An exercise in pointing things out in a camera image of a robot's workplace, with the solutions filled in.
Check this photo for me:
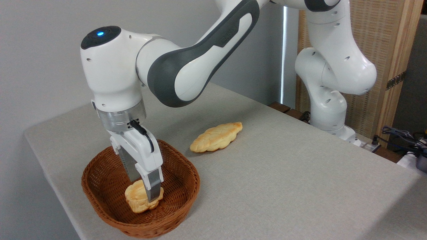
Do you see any round golden bread roll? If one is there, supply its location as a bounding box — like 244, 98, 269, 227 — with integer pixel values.
125, 180, 164, 214

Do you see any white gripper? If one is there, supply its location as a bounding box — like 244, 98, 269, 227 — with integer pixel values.
109, 128, 164, 203

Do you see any dark grey partition panel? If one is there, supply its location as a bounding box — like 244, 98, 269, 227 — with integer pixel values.
393, 15, 427, 134

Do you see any white box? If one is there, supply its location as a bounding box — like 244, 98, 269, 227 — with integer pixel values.
397, 152, 427, 177

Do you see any long braided bread loaf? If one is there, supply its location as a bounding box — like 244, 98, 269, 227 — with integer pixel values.
190, 122, 243, 153

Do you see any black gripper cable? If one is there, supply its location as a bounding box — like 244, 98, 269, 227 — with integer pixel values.
129, 120, 155, 153

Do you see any bundle of grey-blue cables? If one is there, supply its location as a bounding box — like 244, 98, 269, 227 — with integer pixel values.
382, 126, 427, 157

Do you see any black metal screen hinge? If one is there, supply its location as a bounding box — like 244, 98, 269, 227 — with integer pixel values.
386, 71, 406, 90

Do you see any brown wicker basket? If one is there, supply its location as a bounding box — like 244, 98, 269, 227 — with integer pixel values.
81, 138, 201, 238

